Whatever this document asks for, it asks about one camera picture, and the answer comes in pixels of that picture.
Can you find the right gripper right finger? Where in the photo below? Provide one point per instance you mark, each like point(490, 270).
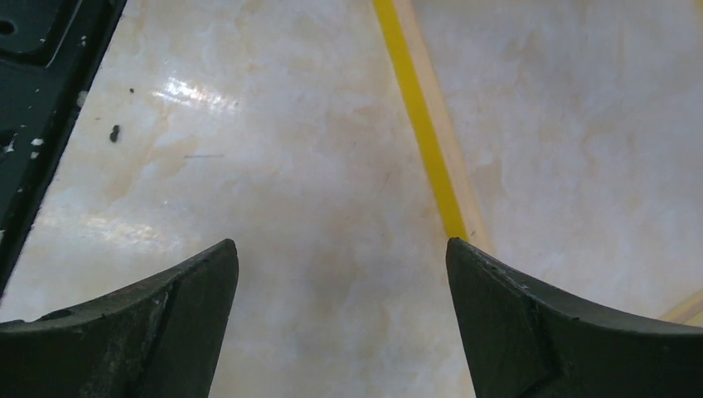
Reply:
point(523, 337)

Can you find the yellow wooden picture frame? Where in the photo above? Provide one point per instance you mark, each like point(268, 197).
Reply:
point(564, 138)

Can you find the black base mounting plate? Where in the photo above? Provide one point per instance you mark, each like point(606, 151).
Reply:
point(50, 53)

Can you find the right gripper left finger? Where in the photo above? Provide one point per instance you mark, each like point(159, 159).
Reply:
point(158, 337)

